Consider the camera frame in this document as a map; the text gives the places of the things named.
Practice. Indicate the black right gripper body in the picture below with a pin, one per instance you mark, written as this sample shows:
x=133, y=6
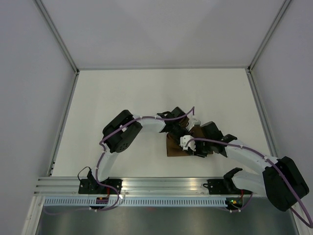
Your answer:
x=202, y=147

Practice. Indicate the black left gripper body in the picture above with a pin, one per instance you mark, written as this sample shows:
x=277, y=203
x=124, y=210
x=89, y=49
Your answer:
x=177, y=131

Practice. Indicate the brown cloth napkin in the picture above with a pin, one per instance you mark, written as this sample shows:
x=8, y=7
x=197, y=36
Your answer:
x=173, y=148

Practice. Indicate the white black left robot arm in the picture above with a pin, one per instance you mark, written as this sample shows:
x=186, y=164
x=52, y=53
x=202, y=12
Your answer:
x=119, y=134

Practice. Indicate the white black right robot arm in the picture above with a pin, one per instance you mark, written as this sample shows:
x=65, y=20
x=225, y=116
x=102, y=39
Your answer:
x=278, y=179

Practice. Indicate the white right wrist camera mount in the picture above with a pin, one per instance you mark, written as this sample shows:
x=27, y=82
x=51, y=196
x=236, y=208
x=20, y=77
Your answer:
x=186, y=142

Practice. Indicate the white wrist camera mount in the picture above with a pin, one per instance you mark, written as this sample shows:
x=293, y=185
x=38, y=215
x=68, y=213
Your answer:
x=193, y=121
x=186, y=142

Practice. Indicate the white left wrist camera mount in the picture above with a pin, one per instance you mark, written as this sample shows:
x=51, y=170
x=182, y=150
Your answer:
x=193, y=121

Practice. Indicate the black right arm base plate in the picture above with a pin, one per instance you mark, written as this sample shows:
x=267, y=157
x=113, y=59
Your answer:
x=222, y=187

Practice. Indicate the right side aluminium rail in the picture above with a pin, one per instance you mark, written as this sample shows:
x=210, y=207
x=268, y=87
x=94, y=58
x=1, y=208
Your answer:
x=262, y=114

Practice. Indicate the aluminium rail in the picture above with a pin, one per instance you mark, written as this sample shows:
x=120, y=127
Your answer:
x=60, y=130
x=137, y=187
x=262, y=114

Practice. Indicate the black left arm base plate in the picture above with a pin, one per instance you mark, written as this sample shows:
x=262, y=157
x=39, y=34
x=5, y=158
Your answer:
x=87, y=187

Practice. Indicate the left side aluminium rail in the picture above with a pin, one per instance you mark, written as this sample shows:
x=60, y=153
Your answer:
x=60, y=130

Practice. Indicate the aluminium front rail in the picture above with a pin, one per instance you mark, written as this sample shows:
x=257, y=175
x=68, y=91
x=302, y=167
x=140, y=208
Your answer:
x=137, y=187

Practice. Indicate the white slotted cable duct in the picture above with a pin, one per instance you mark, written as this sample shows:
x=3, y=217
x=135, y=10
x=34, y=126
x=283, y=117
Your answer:
x=137, y=201

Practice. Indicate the grey aluminium frame post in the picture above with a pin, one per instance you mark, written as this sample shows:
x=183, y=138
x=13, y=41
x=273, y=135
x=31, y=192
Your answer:
x=55, y=33

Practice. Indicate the right rear aluminium frame post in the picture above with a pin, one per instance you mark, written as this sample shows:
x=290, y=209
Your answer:
x=270, y=32

